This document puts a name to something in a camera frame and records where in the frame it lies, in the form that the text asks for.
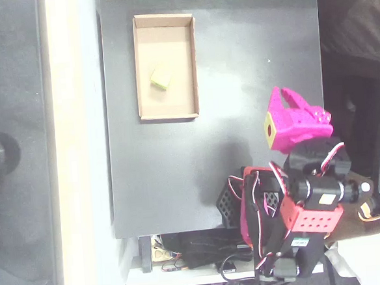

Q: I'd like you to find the green cube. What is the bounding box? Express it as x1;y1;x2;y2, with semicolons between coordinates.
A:
148;65;173;92

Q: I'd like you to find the black perforated arm base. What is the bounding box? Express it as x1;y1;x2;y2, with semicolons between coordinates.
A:
213;175;281;230

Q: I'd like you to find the cardboard box tray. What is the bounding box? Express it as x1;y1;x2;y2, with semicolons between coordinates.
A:
131;10;202;122

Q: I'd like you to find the brown felt bag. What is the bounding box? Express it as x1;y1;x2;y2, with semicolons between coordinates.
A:
319;168;380;245

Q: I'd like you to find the black power adapter bundle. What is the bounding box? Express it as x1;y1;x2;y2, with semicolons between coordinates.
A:
160;226;251;271

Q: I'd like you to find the small black connector box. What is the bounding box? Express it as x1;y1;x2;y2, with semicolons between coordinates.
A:
214;260;238;275

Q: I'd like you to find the white sheet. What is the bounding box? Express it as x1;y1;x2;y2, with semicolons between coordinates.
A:
323;236;380;285

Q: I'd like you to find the light wooden piece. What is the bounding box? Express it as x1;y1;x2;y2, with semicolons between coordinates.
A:
150;237;173;262

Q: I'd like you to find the small circuit board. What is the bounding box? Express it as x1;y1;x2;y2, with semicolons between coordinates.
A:
161;262;187;274

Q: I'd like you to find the white shelf board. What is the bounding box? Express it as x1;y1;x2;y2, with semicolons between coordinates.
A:
122;224;325;285

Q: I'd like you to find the black looped cable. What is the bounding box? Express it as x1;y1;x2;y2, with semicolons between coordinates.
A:
219;248;308;285

